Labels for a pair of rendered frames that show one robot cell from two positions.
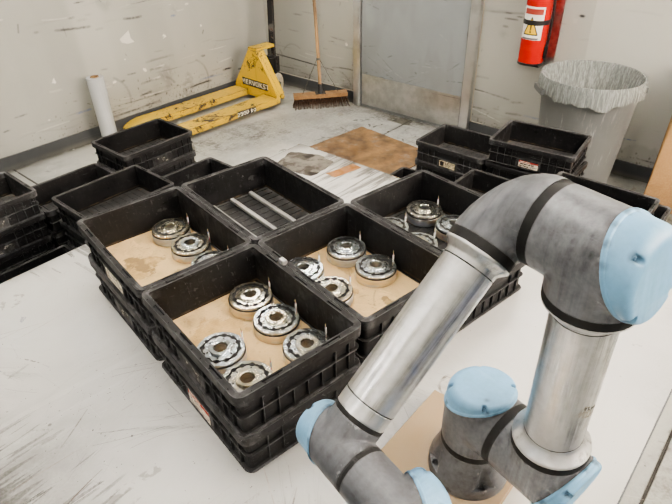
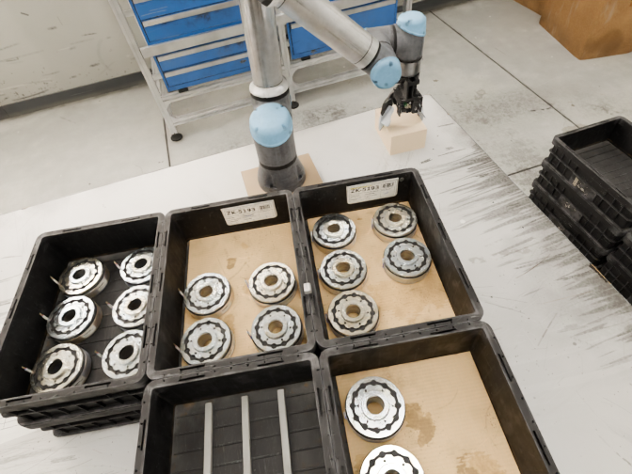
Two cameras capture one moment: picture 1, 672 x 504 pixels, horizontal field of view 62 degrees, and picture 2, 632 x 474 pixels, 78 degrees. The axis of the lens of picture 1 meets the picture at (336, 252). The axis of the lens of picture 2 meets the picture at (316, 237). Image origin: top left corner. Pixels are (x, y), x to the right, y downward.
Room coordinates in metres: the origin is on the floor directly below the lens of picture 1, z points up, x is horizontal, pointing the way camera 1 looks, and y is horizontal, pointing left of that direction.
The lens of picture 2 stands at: (1.34, 0.38, 1.57)
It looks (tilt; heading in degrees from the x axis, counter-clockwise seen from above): 52 degrees down; 218
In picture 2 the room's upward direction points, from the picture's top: 9 degrees counter-clockwise
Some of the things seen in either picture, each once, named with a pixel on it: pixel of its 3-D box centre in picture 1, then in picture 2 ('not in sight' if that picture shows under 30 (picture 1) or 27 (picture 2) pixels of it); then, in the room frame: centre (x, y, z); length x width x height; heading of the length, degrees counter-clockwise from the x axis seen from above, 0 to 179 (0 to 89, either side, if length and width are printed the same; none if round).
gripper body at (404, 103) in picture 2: not in sight; (406, 91); (0.32, 0.02, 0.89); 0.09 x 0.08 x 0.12; 43
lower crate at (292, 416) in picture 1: (255, 365); not in sight; (0.90, 0.19, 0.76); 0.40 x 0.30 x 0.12; 39
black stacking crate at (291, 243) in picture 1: (354, 274); (237, 285); (1.09, -0.04, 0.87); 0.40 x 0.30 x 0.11; 39
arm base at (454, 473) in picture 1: (470, 448); (279, 165); (0.66, -0.24, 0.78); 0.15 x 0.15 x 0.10
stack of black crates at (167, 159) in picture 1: (151, 176); not in sight; (2.64, 0.95, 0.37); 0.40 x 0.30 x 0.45; 139
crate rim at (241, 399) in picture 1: (247, 312); (374, 246); (0.90, 0.19, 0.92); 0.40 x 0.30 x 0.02; 39
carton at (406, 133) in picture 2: not in sight; (399, 128); (0.30, 0.00, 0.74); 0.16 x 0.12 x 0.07; 43
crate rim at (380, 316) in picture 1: (354, 257); (230, 272); (1.09, -0.04, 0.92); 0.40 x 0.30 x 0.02; 39
